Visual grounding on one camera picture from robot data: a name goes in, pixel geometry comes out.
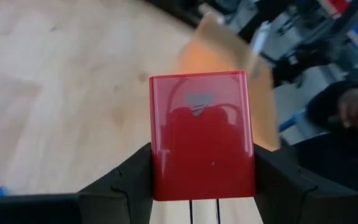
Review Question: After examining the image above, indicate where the red background box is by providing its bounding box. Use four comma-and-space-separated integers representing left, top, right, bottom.
328, 0, 352, 14

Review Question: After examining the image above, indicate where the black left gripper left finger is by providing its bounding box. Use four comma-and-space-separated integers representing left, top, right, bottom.
77, 142, 154, 224

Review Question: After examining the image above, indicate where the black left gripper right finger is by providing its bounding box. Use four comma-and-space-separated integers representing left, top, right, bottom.
253, 144, 329, 224

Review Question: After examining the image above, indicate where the orange plastic bin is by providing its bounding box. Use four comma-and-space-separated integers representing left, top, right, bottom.
172, 11, 282, 152

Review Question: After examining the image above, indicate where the tall red plastic case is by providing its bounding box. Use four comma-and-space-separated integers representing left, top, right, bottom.
149, 70, 257, 202

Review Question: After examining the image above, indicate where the blue and grey tool handle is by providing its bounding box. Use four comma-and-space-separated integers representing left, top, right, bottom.
277, 108, 311, 134

